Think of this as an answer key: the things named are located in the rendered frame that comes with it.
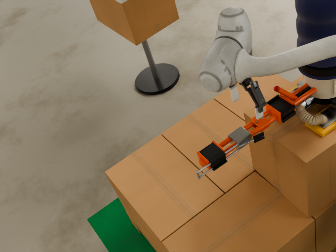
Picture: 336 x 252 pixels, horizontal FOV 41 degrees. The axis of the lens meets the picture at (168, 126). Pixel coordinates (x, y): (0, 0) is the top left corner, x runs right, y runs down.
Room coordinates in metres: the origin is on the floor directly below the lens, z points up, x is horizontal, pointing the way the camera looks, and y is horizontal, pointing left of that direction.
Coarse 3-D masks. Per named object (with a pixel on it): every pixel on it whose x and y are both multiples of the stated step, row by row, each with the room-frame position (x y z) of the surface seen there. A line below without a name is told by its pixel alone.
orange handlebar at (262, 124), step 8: (304, 88) 1.31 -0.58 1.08; (312, 88) 1.29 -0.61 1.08; (304, 96) 1.27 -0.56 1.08; (296, 104) 1.25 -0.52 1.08; (264, 112) 1.25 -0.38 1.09; (256, 120) 1.22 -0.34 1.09; (264, 120) 1.21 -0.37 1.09; (272, 120) 1.20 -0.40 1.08; (248, 128) 1.21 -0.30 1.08; (256, 128) 1.19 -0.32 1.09; (264, 128) 1.19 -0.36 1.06; (224, 144) 1.17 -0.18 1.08; (232, 144) 1.15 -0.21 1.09; (200, 160) 1.13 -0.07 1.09
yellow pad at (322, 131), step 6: (324, 108) 1.28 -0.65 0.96; (330, 108) 1.24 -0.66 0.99; (324, 114) 1.24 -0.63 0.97; (330, 114) 1.22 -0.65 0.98; (330, 120) 1.20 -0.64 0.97; (312, 126) 1.20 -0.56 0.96; (318, 126) 1.19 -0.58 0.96; (324, 126) 1.18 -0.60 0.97; (330, 126) 1.17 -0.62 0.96; (318, 132) 1.17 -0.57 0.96; (324, 132) 1.15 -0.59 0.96
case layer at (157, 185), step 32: (224, 96) 2.02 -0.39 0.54; (192, 128) 1.85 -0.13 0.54; (224, 128) 1.77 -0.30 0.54; (128, 160) 1.78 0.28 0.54; (160, 160) 1.70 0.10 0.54; (192, 160) 1.62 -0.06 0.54; (128, 192) 1.55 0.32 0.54; (160, 192) 1.48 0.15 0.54; (192, 192) 1.41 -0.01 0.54; (224, 192) 1.35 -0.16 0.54; (256, 192) 1.28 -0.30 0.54; (160, 224) 1.29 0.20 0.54; (192, 224) 1.23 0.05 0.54; (224, 224) 1.17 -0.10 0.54; (256, 224) 1.12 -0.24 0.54; (288, 224) 1.06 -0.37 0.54; (320, 224) 1.05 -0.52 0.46
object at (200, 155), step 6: (210, 144) 1.17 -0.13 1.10; (216, 144) 1.16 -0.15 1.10; (204, 150) 1.15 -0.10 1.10; (210, 150) 1.14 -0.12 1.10; (216, 150) 1.13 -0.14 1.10; (222, 150) 1.13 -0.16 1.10; (198, 156) 1.15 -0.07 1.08; (204, 156) 1.13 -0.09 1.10; (210, 156) 1.12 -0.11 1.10; (216, 156) 1.11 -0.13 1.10
